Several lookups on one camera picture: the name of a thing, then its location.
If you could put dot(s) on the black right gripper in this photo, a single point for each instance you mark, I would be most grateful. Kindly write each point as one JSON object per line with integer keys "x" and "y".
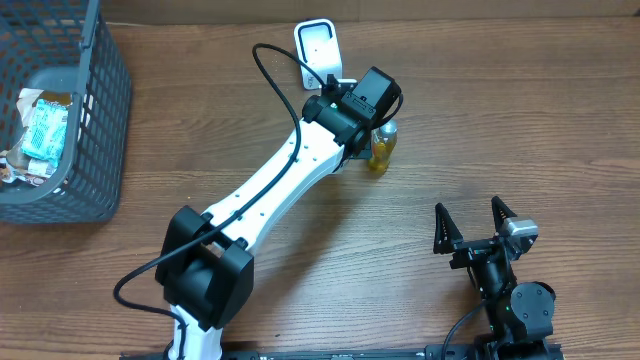
{"x": 449, "y": 239}

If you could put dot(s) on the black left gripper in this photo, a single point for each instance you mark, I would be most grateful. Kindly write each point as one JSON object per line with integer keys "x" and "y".
{"x": 358, "y": 147}

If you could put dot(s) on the yellow liquid plastic bottle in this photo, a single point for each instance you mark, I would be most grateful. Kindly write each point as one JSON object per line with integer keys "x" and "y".
{"x": 383, "y": 141}

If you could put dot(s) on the teal snack packet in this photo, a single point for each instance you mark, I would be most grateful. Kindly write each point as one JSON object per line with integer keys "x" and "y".
{"x": 45, "y": 137}

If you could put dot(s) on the brown snack pouch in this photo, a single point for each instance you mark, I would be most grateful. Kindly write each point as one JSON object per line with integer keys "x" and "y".
{"x": 17, "y": 166}

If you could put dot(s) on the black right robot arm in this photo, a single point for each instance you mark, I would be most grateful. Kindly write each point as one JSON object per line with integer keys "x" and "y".
{"x": 519, "y": 314}

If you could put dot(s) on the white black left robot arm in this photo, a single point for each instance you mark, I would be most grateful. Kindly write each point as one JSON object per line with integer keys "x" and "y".
{"x": 208, "y": 259}

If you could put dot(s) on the white barcode scanner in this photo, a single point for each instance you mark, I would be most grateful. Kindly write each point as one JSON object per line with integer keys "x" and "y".
{"x": 317, "y": 46}

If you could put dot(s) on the grey plastic mesh basket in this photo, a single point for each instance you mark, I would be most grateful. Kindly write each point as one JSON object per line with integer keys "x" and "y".
{"x": 66, "y": 47}

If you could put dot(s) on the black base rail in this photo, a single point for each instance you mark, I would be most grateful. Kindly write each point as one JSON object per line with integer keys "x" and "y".
{"x": 430, "y": 352}

